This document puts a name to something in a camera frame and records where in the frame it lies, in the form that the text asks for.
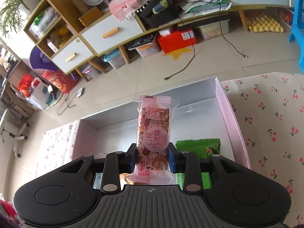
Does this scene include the brown wafer clear pack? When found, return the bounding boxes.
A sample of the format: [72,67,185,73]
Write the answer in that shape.
[120,173,147,186]

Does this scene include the green snack pack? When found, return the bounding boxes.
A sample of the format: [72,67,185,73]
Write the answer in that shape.
[175,139,221,190]

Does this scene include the white rice cake pack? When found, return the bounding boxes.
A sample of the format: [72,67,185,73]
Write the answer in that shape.
[92,172,103,190]

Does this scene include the pink nougat bar pack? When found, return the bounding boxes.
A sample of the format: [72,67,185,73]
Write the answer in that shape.
[133,95,179,185]

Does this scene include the pink cardboard box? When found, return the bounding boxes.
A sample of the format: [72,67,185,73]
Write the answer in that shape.
[71,76,252,186]

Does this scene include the red lantern bag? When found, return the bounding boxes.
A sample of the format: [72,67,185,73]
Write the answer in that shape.
[42,70,78,94]

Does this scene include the cherry print tablecloth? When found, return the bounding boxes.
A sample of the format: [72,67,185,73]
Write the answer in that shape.
[36,73,303,227]

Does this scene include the white shopping bag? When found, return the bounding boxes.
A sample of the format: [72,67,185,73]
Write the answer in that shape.
[26,78,62,112]

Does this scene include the white office chair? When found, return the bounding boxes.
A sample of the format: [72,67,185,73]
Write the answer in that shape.
[1,108,30,158]

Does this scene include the clear bin with keyboard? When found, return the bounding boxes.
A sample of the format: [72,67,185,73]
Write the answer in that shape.
[128,33,161,58]

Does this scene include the red shoe box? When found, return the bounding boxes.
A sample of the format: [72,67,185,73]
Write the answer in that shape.
[157,29,197,54]

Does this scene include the purple round object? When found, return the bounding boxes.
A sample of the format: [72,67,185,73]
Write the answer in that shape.
[29,46,59,72]

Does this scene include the clear storage bin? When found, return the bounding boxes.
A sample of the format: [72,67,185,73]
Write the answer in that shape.
[197,19,230,40]

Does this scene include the black storage case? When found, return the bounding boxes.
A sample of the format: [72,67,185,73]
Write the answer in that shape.
[139,0,181,28]

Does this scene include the yellow egg tray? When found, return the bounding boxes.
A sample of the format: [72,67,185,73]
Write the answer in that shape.
[245,12,284,33]

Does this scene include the blue plastic stool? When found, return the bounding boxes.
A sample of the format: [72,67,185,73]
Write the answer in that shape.
[287,0,304,72]

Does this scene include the black cable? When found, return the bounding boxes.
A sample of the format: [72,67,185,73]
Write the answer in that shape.
[163,0,249,81]

